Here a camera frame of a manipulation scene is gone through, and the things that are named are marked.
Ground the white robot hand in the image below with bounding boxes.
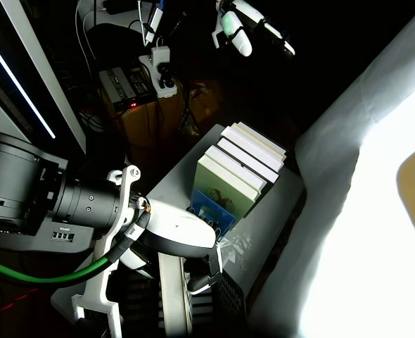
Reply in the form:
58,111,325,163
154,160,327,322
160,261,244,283
118,199,226,294
219,0,297,58

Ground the beige book plain spine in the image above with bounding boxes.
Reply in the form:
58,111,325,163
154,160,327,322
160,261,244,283
157,255,196,337

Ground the pale green book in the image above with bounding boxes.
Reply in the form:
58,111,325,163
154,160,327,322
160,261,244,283
193,154,262,220

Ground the white power adapter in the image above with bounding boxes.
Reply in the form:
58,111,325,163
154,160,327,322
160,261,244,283
150,37,172,65

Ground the silver usb hub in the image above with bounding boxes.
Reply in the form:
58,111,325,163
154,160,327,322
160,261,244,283
142,5,165,45

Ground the white power strip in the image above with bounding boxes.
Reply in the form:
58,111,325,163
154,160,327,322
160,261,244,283
139,52,179,99

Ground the black book LET IT BE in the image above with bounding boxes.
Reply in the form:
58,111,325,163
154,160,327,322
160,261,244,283
216,136,281,184

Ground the black book CENTURY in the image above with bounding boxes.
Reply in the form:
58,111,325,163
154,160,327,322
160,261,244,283
237,120,288,153

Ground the white book K spine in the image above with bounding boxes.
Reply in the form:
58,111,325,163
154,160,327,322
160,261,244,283
220,125,286,170

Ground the brown cardboard box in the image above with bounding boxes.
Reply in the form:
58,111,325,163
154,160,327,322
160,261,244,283
101,79,229,170

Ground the cream book yellowish spine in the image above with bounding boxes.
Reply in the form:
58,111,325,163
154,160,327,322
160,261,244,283
230,123,288,161

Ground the black device box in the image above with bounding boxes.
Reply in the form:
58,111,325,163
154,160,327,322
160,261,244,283
98,65,158,113

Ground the white backdrop cloth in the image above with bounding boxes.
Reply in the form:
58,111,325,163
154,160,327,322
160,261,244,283
248,0,415,338

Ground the white panel with light strip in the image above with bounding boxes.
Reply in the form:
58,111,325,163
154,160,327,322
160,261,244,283
0,0,88,153

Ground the thick green cable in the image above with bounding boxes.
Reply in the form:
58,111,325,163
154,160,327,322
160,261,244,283
0,211,152,287

